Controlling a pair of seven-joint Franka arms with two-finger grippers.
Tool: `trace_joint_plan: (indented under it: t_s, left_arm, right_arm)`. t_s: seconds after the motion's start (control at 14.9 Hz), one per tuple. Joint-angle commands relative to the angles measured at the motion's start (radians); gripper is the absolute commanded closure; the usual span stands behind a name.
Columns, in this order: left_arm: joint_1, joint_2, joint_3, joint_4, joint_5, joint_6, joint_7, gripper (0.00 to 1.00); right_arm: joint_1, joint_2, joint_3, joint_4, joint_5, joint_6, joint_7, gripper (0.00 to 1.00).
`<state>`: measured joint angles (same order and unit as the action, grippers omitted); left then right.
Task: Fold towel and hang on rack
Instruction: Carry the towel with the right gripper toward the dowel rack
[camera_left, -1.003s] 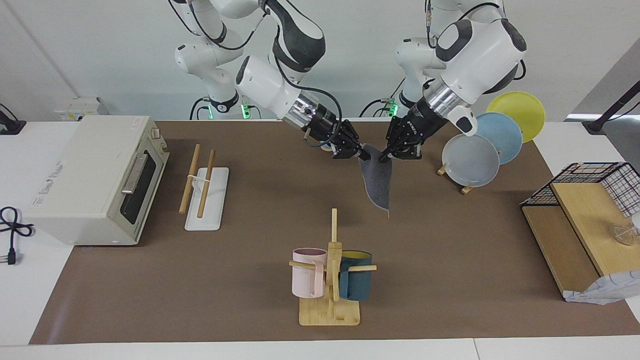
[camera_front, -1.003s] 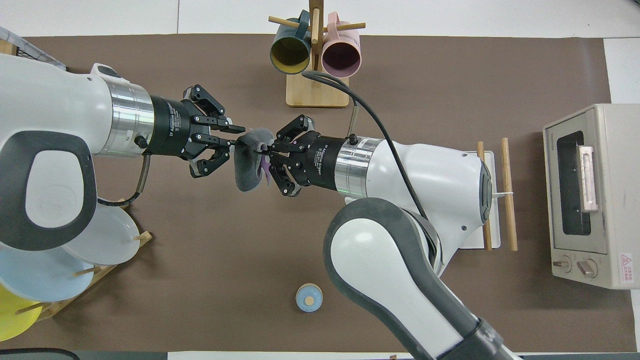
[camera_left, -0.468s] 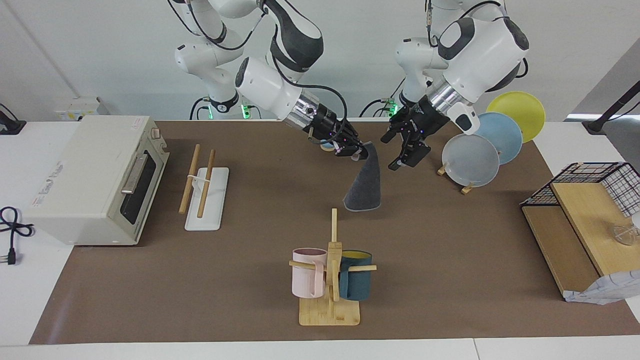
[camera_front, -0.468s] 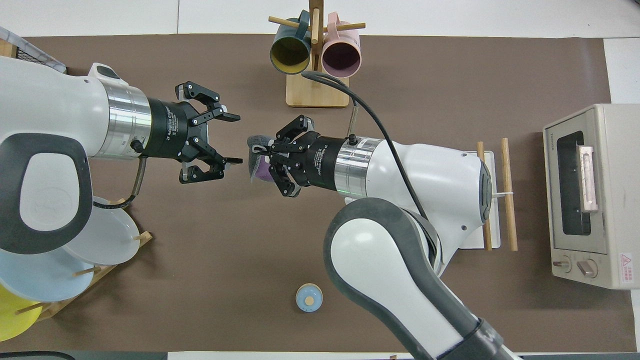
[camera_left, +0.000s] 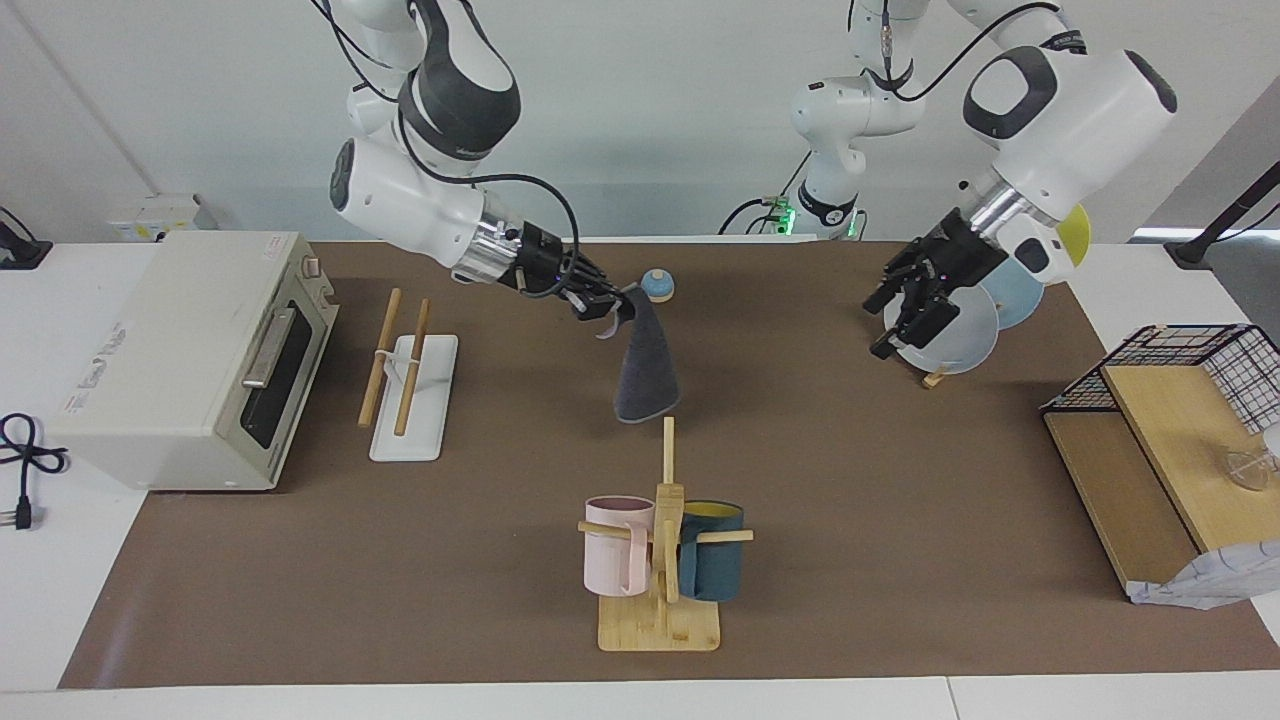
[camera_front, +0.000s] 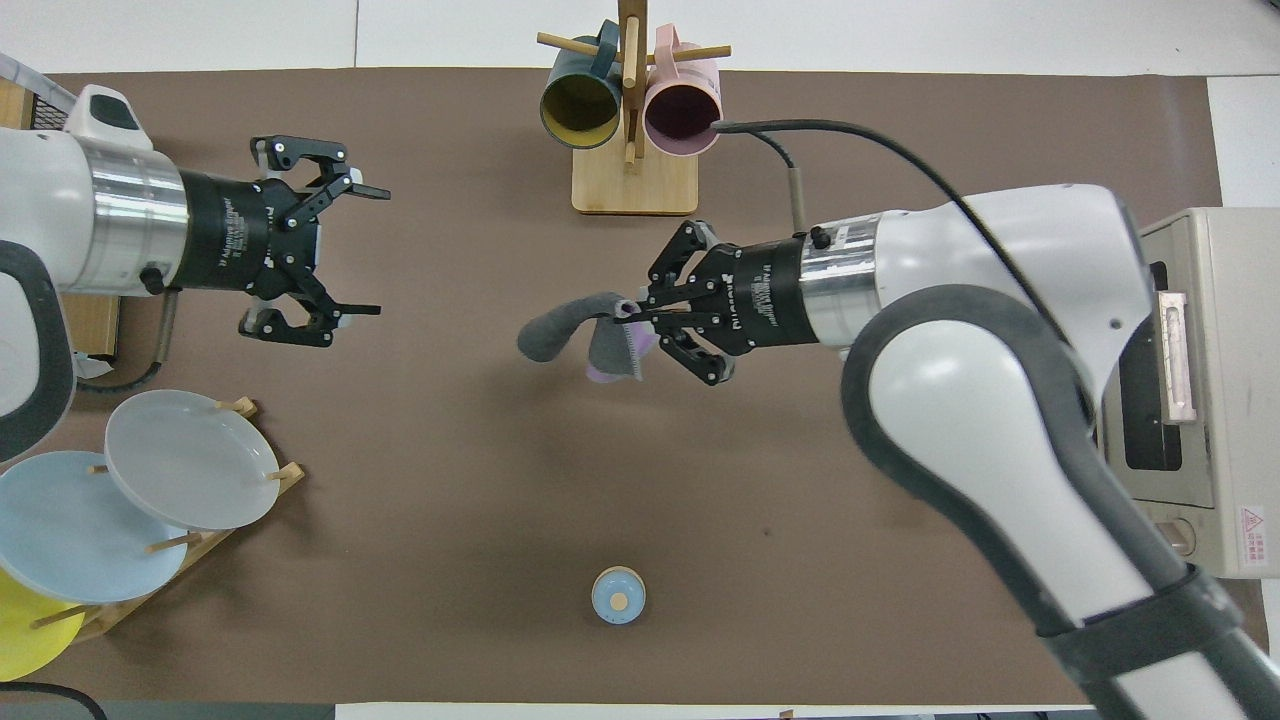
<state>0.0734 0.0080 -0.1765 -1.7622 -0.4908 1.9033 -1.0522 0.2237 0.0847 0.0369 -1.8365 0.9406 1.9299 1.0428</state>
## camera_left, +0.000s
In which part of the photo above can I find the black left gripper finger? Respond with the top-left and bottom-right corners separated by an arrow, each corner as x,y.
872,295 -> 956,359
865,255 -> 926,313

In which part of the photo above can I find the purple and gray towel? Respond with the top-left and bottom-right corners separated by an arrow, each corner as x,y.
597,283 -> 681,424

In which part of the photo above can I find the wooden bar towel rack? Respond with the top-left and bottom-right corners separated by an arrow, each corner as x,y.
358,288 -> 459,463

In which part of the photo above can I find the gray plate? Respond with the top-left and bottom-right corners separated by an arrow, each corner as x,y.
885,280 -> 1001,376

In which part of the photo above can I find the light blue plate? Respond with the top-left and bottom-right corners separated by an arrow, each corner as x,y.
985,255 -> 1046,331

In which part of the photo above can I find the yellow plate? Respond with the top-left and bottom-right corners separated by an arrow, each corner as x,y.
1060,205 -> 1093,269

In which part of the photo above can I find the brown table mat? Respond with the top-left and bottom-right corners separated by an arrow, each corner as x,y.
58,240 -> 1280,691

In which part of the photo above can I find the pink mug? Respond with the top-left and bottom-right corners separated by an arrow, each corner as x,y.
584,496 -> 656,598

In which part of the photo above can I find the wooden shelf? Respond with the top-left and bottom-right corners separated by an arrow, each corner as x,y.
1040,362 -> 1280,609

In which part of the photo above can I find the dark green mug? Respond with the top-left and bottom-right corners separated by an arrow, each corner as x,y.
678,500 -> 746,603

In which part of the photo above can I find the wooden mug tree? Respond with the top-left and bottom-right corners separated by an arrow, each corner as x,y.
578,417 -> 753,653

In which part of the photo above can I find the clear glass cup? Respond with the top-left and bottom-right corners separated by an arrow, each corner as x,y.
1220,425 -> 1280,491

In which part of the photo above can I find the beige toaster oven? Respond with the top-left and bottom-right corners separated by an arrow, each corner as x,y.
48,232 -> 339,491

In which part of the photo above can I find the white power strip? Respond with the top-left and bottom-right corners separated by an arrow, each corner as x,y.
108,195 -> 216,241

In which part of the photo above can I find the marble patterned paper sheet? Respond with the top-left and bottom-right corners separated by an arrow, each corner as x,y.
1128,540 -> 1280,609

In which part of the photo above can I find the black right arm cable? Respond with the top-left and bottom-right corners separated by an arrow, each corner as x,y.
310,0 -> 583,301

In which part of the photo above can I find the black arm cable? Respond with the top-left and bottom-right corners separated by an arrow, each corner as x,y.
850,0 -> 1061,101
310,0 -> 583,301

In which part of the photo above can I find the black base cable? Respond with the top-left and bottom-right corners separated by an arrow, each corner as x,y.
718,150 -> 811,238

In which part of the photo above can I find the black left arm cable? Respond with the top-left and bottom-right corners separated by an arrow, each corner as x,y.
850,0 -> 1061,101

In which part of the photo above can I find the black camera stand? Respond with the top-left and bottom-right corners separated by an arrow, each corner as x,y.
1165,160 -> 1280,269

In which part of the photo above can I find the black wire basket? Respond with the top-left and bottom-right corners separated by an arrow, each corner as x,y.
1040,324 -> 1280,436

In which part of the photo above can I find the black clamp mount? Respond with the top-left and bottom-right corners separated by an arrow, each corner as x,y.
0,207 -> 53,271

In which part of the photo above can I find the black power cable with plug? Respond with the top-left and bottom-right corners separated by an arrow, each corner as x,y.
0,413 -> 69,531

